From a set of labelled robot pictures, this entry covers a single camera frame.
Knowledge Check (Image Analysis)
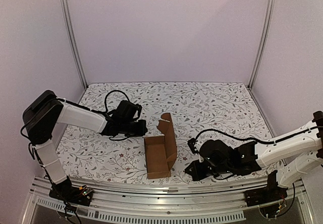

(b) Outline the left aluminium frame post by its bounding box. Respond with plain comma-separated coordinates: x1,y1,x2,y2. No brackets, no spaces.
60,0,88,89

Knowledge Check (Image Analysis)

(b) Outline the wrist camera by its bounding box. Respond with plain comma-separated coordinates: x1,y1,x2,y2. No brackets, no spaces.
187,138,203,163
134,104,142,121

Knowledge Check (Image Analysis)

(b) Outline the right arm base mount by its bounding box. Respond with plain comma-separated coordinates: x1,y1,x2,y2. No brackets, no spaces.
244,186,288,207

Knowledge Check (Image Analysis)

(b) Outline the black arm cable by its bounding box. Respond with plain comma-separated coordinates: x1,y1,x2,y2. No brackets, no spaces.
57,90,132,116
193,129,321,146

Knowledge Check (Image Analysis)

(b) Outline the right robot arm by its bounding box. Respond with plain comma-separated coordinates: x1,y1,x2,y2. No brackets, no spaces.
184,111,322,202

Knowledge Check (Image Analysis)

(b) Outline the right aluminium frame post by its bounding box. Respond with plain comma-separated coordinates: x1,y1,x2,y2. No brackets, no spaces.
247,0,275,91

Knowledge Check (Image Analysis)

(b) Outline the floral patterned table mat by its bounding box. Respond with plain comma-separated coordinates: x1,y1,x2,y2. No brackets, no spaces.
57,82,271,186

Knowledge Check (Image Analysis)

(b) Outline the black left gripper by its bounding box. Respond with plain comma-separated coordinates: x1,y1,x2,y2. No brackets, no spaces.
120,119,147,137

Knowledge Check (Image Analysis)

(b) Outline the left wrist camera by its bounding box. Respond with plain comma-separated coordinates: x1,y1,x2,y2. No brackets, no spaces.
134,104,142,121

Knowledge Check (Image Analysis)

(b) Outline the aluminium front rail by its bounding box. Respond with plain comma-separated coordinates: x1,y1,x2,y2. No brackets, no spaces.
20,177,317,223

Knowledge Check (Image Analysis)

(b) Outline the brown cardboard box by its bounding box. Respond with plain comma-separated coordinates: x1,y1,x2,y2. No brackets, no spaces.
144,113,177,180

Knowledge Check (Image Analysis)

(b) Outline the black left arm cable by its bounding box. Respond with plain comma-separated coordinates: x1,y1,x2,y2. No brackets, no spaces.
57,90,132,116

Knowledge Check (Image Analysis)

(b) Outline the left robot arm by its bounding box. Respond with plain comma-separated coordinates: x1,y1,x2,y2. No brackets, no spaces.
20,90,147,201

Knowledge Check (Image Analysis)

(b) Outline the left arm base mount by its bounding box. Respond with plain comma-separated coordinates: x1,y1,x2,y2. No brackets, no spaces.
49,183,94,206

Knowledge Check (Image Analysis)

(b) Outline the aluminium frame post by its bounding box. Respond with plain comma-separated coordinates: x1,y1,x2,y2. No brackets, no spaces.
247,0,275,91
60,0,88,89

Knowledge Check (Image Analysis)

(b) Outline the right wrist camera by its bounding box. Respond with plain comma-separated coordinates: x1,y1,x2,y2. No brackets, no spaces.
187,138,203,163

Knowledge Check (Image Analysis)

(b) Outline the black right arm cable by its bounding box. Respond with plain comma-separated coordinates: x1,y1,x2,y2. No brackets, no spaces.
193,129,321,146

